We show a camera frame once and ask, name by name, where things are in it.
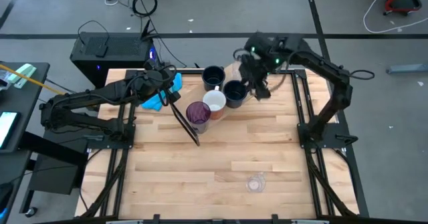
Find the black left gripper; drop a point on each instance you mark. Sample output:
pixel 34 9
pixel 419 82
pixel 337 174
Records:
pixel 155 78

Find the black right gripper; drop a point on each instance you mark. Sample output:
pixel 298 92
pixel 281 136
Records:
pixel 254 68

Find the dark blue speckled enamel mug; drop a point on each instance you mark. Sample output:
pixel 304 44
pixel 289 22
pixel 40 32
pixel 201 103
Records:
pixel 235 95
pixel 213 78

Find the purple translucent cup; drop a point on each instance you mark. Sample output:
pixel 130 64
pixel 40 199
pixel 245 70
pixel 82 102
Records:
pixel 198 115

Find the white mug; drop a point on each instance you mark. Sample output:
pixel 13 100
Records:
pixel 214 100

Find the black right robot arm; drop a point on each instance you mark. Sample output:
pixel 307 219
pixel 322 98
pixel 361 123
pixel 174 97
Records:
pixel 339 93

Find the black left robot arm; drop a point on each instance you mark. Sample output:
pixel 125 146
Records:
pixel 100 95

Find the cyan cloth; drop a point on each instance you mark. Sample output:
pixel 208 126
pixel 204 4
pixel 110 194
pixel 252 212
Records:
pixel 154 103

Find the black computer tower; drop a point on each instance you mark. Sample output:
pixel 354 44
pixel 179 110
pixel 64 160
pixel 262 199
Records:
pixel 113 55

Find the black wifi antenna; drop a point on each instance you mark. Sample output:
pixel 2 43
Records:
pixel 146 28

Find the small black device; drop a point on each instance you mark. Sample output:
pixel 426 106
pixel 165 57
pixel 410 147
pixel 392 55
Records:
pixel 102 51

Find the clear plastic footed cup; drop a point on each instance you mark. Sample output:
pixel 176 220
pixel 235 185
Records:
pixel 255 184

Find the black edge clamp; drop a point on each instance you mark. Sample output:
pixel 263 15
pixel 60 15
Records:
pixel 275 218
pixel 156 218

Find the yellow strip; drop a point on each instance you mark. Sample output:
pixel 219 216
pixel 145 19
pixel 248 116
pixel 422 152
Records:
pixel 33 80

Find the black cabinet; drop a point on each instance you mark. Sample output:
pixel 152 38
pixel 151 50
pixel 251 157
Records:
pixel 53 175

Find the grey floor bar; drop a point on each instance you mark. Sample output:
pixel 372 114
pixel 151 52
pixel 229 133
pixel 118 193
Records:
pixel 408 68

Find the black side desk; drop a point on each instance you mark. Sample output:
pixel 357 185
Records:
pixel 23 100

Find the mint green stapler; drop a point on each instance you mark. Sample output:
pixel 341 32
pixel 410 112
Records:
pixel 23 72

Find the phone with lit screen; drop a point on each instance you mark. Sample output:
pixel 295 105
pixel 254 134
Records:
pixel 7 128

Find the black caster wheel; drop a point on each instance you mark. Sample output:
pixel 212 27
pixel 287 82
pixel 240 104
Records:
pixel 30 212

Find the black aluminium table frame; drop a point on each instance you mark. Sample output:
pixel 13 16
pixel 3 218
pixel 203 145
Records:
pixel 334 140

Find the silver aluminium rail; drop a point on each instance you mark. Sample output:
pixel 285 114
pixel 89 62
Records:
pixel 125 222
pixel 309 222

